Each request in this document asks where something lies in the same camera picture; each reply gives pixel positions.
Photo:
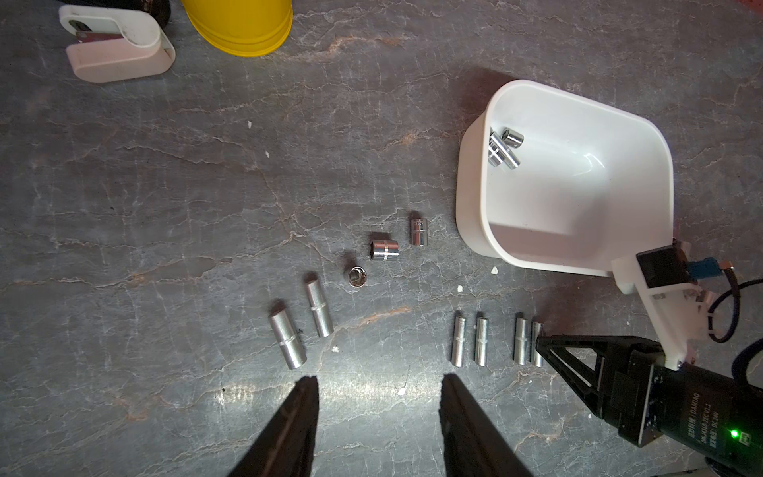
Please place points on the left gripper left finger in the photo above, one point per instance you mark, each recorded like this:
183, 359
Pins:
286, 445

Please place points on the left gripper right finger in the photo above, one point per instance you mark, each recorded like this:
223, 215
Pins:
472, 446

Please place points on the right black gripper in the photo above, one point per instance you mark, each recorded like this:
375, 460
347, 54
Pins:
631, 389

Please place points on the thick chrome deep socket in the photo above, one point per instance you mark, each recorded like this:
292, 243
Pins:
287, 339

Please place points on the long stepped chrome socket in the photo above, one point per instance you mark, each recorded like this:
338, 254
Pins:
319, 307

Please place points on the white plastic storage box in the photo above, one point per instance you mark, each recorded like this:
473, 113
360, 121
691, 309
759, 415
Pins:
595, 183

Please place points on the round chrome socket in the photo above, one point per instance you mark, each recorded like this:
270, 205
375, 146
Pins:
357, 277

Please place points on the wide chrome socket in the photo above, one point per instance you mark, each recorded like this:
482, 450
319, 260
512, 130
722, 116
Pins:
384, 250

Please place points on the short knurled chrome socket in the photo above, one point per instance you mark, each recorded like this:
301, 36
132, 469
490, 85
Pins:
499, 154

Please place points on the yellow pencil cup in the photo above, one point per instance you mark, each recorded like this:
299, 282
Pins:
243, 28

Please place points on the white small stapler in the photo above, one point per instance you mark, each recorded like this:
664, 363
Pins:
115, 44

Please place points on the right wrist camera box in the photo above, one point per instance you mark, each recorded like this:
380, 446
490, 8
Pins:
681, 311

